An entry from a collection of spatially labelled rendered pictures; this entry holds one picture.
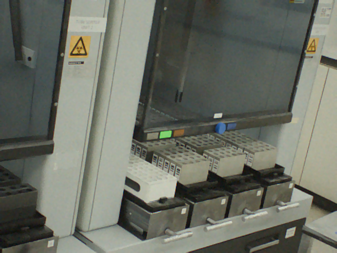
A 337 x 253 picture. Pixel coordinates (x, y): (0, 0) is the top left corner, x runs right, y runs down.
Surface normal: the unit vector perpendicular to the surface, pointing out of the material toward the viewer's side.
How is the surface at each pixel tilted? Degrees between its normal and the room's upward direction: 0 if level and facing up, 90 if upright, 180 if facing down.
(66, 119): 90
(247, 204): 90
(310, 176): 90
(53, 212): 90
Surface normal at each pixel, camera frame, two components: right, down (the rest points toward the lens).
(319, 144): -0.71, 0.08
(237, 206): 0.69, 0.33
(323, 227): 0.18, -0.94
